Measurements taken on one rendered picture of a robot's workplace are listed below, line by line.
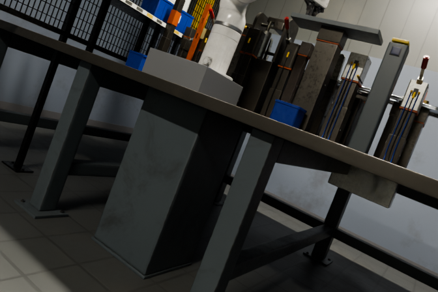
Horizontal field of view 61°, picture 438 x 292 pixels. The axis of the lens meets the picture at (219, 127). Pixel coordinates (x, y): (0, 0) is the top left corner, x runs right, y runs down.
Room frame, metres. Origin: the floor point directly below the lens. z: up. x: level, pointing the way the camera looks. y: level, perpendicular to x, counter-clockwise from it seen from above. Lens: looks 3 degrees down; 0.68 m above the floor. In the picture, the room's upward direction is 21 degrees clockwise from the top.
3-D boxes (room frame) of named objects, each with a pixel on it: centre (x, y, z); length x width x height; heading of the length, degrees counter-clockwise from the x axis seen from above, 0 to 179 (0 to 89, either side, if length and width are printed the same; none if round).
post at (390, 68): (1.45, -0.53, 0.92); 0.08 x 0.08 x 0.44; 60
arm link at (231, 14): (1.56, 0.12, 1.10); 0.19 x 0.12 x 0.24; 19
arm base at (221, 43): (1.53, 0.11, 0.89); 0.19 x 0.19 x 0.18
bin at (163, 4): (2.36, 0.55, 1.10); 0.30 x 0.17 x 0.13; 142
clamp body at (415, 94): (1.54, -0.70, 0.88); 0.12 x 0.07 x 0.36; 150
